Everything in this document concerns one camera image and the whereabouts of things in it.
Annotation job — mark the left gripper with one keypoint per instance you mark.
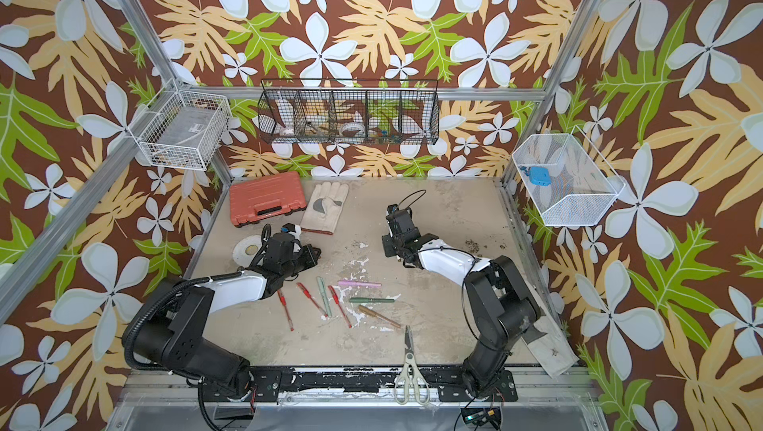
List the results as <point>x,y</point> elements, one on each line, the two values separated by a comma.
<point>312,257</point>

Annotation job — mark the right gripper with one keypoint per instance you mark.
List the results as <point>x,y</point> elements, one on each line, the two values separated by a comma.
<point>387,249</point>

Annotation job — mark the red pen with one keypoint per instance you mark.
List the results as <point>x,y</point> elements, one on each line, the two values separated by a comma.
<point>283,302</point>
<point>336,299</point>
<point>310,297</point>

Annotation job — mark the pink pen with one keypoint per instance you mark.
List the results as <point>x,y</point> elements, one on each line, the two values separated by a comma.
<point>351,283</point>

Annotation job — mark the light green pen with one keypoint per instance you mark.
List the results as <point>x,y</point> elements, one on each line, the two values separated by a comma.
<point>323,290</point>

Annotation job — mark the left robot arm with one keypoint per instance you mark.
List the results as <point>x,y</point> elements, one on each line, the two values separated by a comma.
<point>167,333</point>

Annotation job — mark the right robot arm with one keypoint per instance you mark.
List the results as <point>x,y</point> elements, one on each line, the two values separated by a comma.
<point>503,308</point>

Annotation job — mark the brown orange pen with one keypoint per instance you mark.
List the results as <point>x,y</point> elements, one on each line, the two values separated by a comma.
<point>379,316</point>

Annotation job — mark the beige work glove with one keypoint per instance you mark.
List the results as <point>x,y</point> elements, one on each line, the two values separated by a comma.
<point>326,205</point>

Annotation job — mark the white tape roll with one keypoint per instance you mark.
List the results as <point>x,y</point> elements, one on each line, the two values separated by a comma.
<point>246,249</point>

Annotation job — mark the red plastic tool case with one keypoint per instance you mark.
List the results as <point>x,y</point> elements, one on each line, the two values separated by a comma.
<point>266,197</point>

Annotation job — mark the blue object in basket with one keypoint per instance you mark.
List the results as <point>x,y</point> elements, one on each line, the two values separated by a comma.
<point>539,176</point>

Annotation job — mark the grey striped work glove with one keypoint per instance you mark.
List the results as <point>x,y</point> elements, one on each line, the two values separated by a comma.
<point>550,347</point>

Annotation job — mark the white mesh basket right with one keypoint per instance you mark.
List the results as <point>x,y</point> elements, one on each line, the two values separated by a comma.
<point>584,184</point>

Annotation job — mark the black wire basket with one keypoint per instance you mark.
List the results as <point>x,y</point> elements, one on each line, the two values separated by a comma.
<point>371,112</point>

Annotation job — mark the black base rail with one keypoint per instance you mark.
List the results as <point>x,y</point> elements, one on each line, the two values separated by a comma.
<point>448,383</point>

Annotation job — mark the white-handled scissors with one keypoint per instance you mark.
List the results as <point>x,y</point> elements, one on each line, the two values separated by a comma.
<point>410,384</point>

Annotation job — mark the white wire basket left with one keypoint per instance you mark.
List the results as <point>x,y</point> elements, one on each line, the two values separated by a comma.
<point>181,127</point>

